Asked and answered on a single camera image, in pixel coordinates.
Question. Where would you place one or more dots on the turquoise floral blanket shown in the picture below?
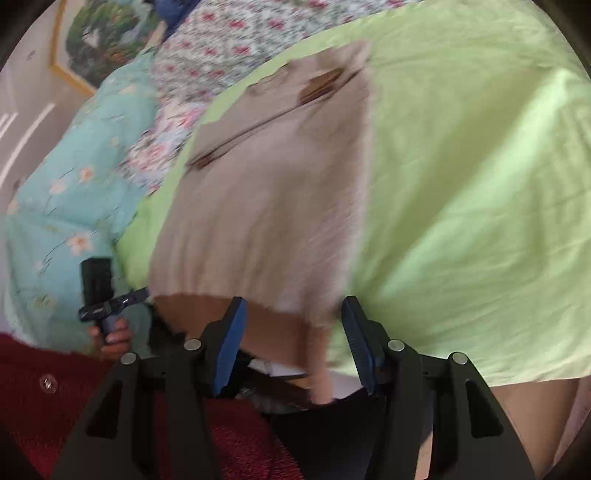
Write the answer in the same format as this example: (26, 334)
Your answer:
(69, 203)

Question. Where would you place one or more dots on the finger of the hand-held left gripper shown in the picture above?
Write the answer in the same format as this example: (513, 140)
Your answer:
(137, 296)

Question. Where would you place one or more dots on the person's left hand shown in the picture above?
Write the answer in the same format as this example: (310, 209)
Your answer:
(115, 340)

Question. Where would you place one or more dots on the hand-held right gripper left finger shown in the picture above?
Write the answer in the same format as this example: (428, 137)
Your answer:
(231, 339)

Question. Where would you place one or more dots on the dark blue cloth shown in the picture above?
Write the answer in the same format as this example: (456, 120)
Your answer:
(173, 10)

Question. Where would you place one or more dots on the dark red knitted sweater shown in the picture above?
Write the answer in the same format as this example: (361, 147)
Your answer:
(92, 406)

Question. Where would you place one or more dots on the framed landscape painting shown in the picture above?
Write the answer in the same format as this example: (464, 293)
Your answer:
(99, 41)

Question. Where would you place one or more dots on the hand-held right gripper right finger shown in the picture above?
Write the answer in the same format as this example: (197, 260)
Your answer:
(358, 339)

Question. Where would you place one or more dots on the beige small garment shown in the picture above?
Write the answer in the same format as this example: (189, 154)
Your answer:
(258, 217)

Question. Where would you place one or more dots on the light green bed sheet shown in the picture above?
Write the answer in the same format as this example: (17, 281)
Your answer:
(461, 194)

